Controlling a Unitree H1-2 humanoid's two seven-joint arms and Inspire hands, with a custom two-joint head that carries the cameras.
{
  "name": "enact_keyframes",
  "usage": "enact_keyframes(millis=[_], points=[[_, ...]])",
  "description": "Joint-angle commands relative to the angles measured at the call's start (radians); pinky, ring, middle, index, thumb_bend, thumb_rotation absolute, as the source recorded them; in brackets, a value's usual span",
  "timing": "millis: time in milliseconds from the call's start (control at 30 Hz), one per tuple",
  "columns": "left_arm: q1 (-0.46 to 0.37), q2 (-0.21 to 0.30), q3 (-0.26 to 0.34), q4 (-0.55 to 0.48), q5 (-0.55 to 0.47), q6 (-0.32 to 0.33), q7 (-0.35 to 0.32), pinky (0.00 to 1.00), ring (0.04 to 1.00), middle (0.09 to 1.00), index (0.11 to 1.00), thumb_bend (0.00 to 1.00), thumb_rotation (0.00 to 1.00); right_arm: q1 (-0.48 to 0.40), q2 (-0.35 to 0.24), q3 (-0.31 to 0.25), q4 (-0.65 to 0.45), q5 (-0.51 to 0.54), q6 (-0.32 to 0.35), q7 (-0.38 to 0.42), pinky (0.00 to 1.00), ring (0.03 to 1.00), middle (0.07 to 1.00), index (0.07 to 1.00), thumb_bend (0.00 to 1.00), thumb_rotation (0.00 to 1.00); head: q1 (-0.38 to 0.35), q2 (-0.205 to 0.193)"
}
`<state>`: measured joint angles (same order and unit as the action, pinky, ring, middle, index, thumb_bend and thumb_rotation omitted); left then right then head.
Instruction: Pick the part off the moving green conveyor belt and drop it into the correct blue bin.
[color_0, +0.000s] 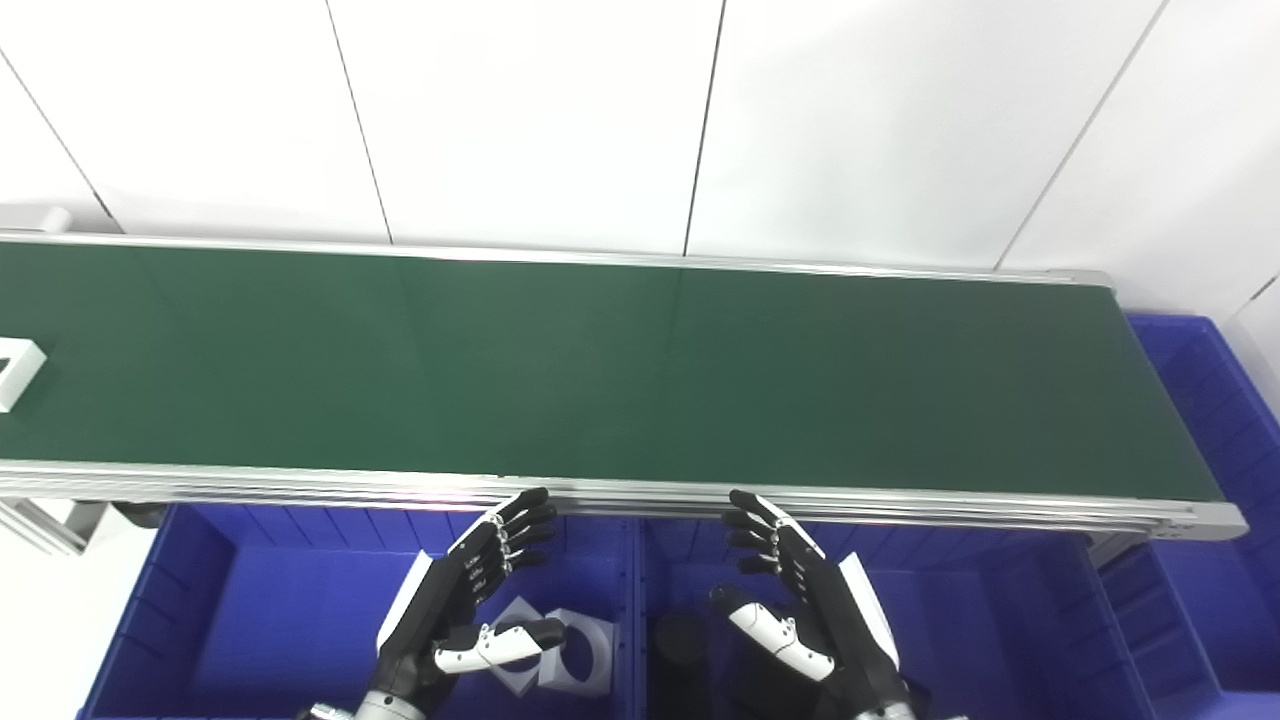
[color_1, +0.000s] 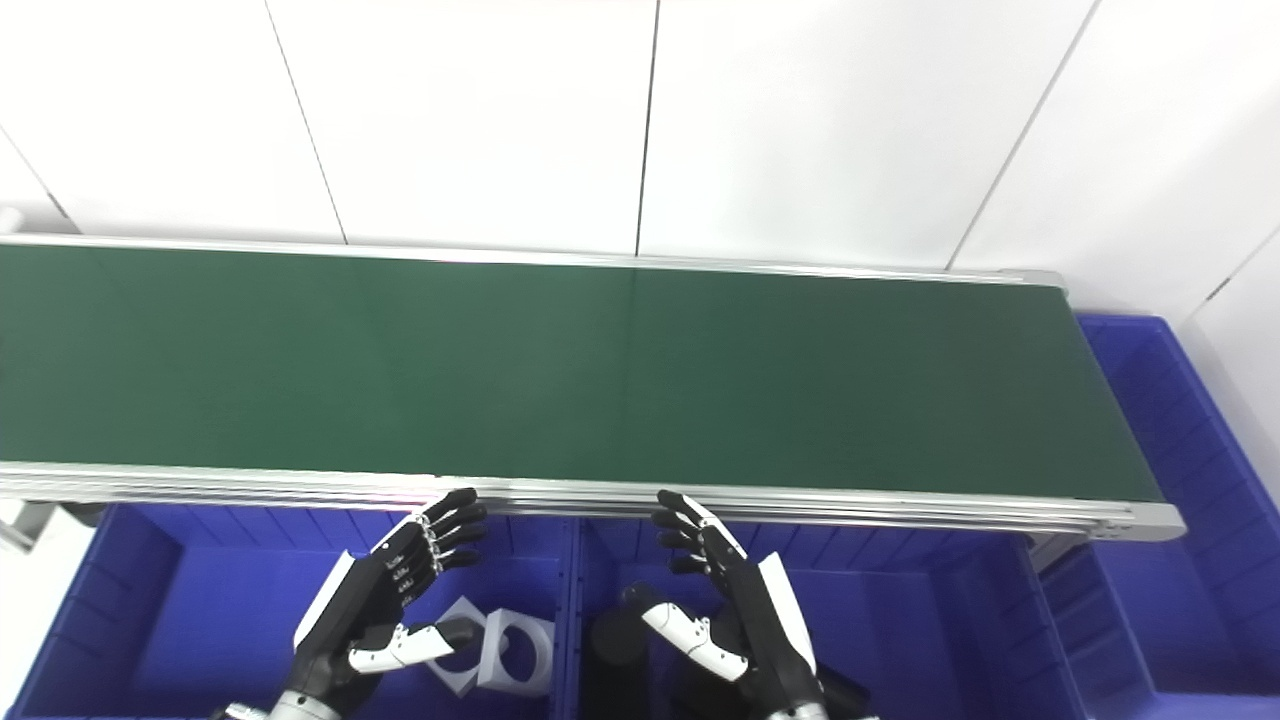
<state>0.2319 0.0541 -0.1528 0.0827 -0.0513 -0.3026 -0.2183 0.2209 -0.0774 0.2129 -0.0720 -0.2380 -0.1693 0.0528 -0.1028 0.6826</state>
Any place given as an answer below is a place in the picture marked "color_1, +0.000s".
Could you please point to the blue bin with black parts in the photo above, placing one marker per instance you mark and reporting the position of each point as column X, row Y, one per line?
column 950, row 640

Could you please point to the aluminium conveyor leg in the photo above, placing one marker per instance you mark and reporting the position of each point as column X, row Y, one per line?
column 25, row 520
column 1060, row 548

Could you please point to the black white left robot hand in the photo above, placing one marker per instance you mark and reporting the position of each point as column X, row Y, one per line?
column 385, row 580

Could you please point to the grey conveyor end housing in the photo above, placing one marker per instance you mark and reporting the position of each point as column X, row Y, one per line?
column 8, row 220

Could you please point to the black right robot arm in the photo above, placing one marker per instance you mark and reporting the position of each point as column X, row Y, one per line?
column 800, row 714

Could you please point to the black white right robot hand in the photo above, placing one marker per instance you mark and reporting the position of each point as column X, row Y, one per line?
column 750, row 620

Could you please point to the blue bin at conveyor end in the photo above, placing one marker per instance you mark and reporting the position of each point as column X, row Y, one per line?
column 1180, row 600

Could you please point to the white square part with hole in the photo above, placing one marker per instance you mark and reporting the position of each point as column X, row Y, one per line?
column 455, row 678
column 540, row 682

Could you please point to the blue bin with white parts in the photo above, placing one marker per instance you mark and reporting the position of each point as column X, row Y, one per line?
column 200, row 620

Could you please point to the green conveyor belt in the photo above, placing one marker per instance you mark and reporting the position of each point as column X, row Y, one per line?
column 600, row 370
column 900, row 510

